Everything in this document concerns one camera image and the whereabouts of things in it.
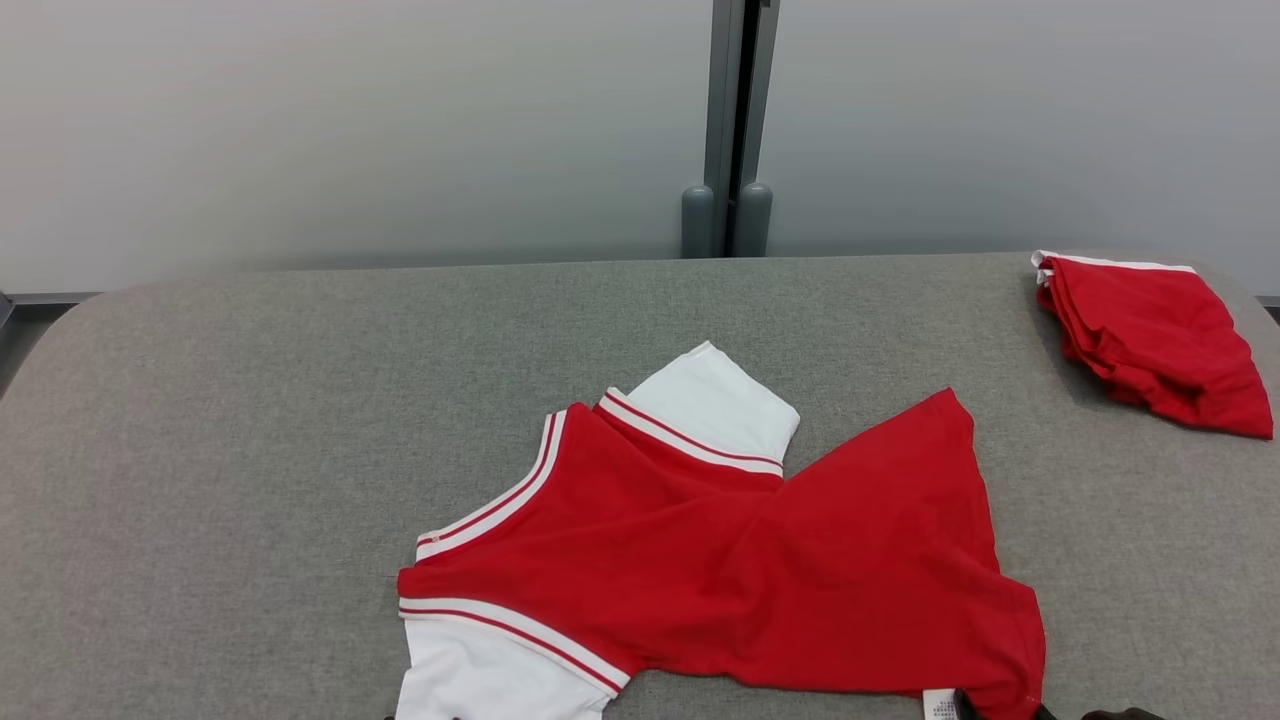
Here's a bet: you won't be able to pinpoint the red and white jersey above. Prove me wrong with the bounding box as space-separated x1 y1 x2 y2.
394 340 1049 720

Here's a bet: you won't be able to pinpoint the red shorts with Bulls print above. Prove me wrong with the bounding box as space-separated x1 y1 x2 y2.
1030 249 1276 442

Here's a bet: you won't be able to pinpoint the grey metal partition post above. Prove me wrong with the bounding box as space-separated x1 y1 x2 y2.
702 0 782 259

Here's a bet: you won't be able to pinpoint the grey cylindrical post foot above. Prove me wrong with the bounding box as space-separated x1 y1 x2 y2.
681 183 717 260
734 181 774 259

